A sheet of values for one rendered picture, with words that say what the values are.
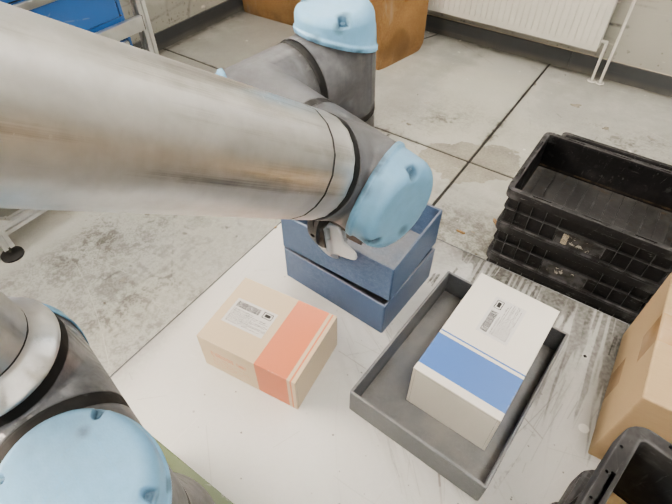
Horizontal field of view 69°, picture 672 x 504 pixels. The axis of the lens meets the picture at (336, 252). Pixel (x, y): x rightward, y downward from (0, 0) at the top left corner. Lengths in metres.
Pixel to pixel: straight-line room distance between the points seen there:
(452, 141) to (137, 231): 1.46
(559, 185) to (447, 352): 0.91
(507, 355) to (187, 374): 0.45
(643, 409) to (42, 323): 0.61
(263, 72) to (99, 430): 0.31
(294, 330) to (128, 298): 1.21
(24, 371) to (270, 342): 0.33
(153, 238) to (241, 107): 1.78
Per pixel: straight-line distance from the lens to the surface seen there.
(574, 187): 1.50
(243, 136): 0.25
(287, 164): 0.27
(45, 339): 0.47
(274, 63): 0.45
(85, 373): 0.50
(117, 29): 2.09
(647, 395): 0.65
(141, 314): 1.79
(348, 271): 0.73
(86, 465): 0.43
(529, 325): 0.73
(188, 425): 0.74
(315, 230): 0.63
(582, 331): 0.88
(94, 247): 2.08
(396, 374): 0.75
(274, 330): 0.71
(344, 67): 0.47
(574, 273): 1.36
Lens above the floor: 1.36
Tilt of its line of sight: 47 degrees down
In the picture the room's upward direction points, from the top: straight up
